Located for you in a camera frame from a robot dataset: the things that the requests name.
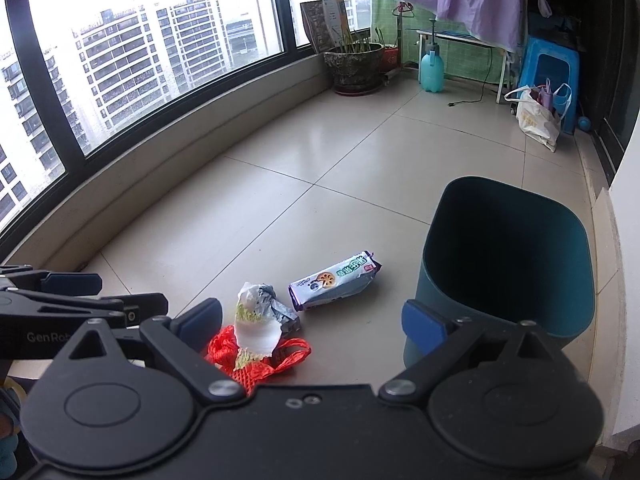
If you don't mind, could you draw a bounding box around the red mesh net bag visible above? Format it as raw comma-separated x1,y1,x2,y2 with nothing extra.
204,325,311,394

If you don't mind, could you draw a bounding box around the white snack wrapper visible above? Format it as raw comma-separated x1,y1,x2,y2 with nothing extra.
233,282,302,360

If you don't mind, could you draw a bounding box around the teal plastic trash bin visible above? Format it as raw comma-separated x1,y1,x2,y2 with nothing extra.
404,177,596,366

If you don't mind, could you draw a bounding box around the purple white biscuit package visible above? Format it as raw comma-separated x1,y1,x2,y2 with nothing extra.
288,250,382,312

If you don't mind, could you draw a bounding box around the white tote bag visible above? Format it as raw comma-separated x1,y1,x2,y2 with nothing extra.
504,78,573,152

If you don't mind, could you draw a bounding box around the small blue ball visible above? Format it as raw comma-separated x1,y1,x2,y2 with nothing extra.
578,116,591,132

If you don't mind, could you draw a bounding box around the teal spray bottle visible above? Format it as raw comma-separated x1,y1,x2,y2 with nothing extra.
420,18,445,93

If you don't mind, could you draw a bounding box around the dark ceramic plant pot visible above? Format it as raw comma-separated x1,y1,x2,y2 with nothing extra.
322,42,384,96

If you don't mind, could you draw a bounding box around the small red flower pot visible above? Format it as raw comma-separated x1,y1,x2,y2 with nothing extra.
380,46,399,73

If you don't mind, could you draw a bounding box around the green checkered cloth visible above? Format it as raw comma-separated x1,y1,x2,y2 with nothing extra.
370,0,503,84

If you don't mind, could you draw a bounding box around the blue plastic stool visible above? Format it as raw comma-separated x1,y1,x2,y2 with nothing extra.
518,36,579,134

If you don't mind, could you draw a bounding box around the black window frame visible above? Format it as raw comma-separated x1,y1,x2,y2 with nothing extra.
0,0,374,261

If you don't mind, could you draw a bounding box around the black power cable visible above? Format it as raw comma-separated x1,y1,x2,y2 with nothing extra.
447,45,496,109

